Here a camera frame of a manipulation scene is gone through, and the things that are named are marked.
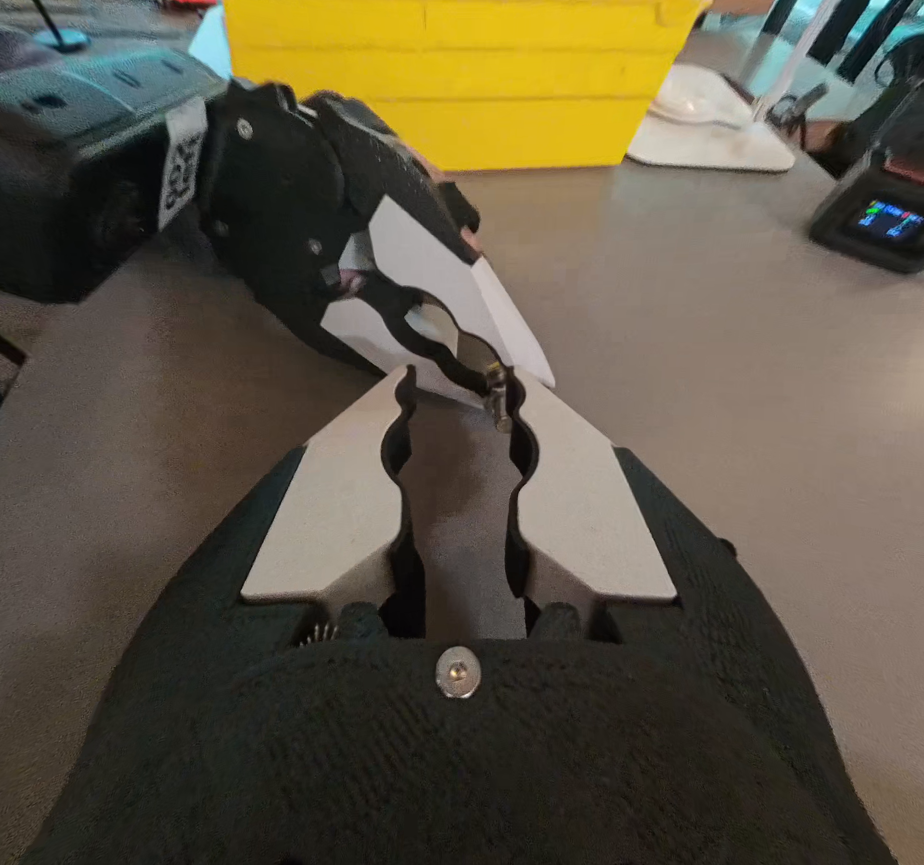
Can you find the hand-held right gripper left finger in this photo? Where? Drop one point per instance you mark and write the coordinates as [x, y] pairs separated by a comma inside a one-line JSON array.
[[328, 511]]

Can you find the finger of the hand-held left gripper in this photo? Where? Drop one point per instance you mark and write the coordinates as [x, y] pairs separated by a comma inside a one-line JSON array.
[[447, 280], [361, 334]]

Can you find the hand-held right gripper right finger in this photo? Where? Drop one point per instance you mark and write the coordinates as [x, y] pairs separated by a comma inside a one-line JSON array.
[[586, 511]]

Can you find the silver bolt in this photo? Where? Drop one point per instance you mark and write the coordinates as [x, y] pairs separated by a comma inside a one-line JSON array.
[[501, 414]]

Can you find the yellow plastic bin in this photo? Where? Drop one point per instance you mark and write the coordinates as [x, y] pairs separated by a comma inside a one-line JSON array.
[[447, 63]]

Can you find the white stand base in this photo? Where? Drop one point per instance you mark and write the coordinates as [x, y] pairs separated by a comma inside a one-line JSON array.
[[711, 121]]

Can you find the black device with display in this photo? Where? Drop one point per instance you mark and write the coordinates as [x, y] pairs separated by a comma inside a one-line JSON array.
[[873, 222]]

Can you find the black chair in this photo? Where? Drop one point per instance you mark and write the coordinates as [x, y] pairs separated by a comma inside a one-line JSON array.
[[852, 6]]

